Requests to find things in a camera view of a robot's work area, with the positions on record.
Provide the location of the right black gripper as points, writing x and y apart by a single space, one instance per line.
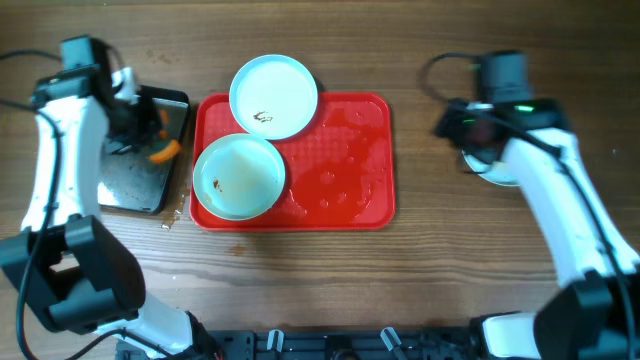
480 134

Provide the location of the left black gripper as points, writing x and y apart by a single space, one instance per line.
138 122

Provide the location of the orange green sponge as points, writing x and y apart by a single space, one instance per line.
164 147

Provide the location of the white plate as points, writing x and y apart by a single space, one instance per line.
273 97
497 173
239 177

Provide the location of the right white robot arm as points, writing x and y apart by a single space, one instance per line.
595 314

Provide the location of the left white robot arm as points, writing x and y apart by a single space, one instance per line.
68 269

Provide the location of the black water tray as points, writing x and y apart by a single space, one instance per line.
128 179

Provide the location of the red plastic tray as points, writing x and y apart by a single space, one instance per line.
340 172

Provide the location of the black mounting rail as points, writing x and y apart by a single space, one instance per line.
444 343

